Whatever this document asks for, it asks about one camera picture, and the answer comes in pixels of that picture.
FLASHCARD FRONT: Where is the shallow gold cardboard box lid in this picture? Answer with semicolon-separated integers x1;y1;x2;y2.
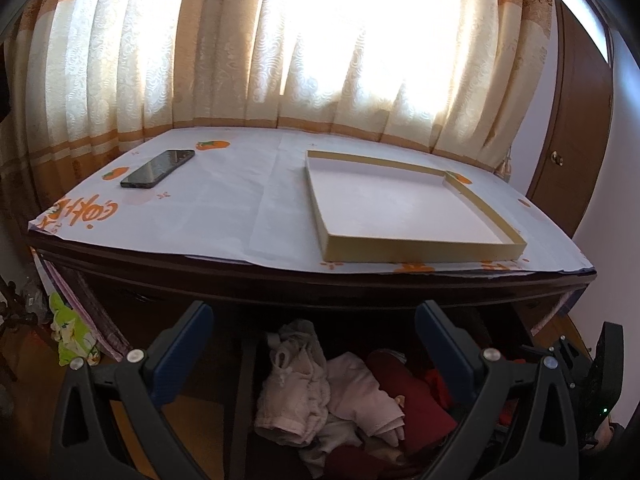
306;151;526;263

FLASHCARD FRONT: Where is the green yellow plush toy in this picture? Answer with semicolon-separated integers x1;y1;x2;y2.
49;292;100;366

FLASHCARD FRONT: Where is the light pink underwear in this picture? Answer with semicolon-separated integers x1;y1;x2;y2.
326;352;405;448

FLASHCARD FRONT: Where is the beige quilted underwear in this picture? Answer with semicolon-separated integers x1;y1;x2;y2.
254;320;331;448

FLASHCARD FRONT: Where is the red underwear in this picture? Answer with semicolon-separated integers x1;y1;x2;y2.
367;351;458;455

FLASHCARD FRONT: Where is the black smartphone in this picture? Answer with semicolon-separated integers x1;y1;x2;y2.
120;150;195;188

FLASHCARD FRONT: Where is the white grey cloth in drawer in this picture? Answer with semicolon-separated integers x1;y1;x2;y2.
299;415;362;479

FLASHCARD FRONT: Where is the dark wooden desk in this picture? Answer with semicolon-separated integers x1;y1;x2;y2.
29;233;596;479

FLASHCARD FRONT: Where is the beige orange patterned curtain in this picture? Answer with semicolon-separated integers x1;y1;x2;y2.
1;0;554;214

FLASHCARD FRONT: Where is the brown wooden wardrobe door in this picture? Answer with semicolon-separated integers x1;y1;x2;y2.
526;2;613;236

